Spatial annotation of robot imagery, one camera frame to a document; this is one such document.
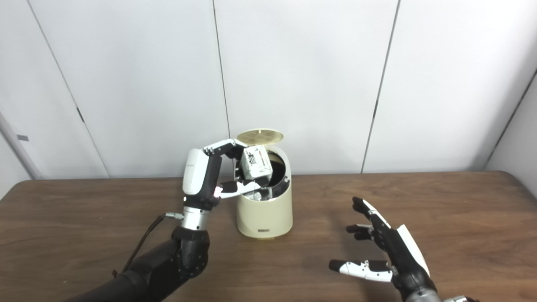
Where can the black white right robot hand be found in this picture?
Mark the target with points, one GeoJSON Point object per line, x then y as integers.
{"type": "Point", "coordinates": [405, 256]}

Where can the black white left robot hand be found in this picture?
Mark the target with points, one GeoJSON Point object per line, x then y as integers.
{"type": "Point", "coordinates": [199, 176]}

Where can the white green milk carton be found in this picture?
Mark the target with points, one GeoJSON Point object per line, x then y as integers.
{"type": "Point", "coordinates": [256, 163]}

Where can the round cream bin lid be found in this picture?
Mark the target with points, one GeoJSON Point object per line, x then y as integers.
{"type": "Point", "coordinates": [260, 135]}

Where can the cream-colored cylindrical trash bin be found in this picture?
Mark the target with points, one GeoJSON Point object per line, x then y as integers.
{"type": "Point", "coordinates": [264, 216]}

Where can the black wall panel clip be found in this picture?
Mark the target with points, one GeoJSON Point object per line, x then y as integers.
{"type": "Point", "coordinates": [80, 114]}

